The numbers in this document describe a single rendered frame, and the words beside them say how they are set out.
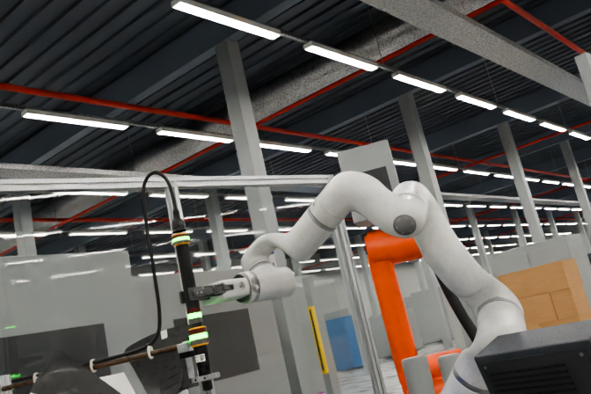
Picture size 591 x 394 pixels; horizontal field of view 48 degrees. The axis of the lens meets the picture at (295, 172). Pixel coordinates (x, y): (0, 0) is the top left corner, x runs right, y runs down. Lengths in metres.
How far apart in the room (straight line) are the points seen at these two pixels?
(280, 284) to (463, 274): 0.49
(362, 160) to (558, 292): 4.50
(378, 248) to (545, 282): 4.22
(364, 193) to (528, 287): 7.93
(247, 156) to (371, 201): 7.20
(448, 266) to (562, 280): 7.65
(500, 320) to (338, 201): 0.49
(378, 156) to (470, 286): 3.89
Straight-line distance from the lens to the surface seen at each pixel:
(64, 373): 1.67
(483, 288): 1.78
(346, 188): 1.65
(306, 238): 1.72
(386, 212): 1.59
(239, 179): 2.80
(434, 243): 1.70
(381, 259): 5.56
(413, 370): 5.29
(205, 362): 1.69
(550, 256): 12.01
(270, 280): 1.81
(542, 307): 9.44
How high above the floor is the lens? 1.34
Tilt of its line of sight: 14 degrees up
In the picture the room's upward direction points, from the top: 13 degrees counter-clockwise
